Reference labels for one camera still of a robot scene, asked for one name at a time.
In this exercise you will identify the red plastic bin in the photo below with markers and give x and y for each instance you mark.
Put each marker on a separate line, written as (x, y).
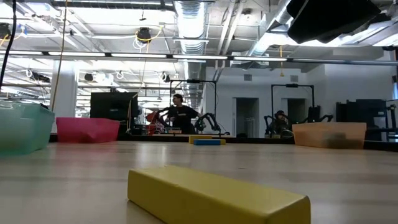
(87, 129)

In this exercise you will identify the black round overhead camera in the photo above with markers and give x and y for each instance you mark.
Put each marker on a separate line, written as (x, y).
(144, 35)

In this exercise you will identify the black rectangular screen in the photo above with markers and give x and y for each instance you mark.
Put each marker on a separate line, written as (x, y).
(113, 105)

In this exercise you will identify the dark blue black cabinet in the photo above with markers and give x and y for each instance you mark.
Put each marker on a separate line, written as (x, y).
(363, 115)

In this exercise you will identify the yellow wooden block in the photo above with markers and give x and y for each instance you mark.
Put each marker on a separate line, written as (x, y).
(223, 141)
(211, 199)
(199, 137)

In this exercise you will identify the orange plastic bin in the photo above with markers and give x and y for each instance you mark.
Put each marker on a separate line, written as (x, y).
(329, 133)

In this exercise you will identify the white building column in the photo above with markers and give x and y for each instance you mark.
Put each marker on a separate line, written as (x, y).
(66, 90)

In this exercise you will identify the blue wooden block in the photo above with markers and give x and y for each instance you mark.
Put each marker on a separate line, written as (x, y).
(206, 142)

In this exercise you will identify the white tube light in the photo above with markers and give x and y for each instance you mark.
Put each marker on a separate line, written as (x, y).
(77, 54)
(199, 57)
(138, 55)
(259, 58)

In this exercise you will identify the black frame stand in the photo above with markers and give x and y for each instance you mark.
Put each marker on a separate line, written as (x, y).
(292, 85)
(192, 81)

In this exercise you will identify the black background robot arm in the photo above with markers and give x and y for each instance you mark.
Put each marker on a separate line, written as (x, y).
(213, 119)

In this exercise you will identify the red background object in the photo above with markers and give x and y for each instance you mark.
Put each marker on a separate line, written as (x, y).
(152, 118)

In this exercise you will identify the green plastic bin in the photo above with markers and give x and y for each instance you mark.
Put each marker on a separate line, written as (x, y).
(25, 127)

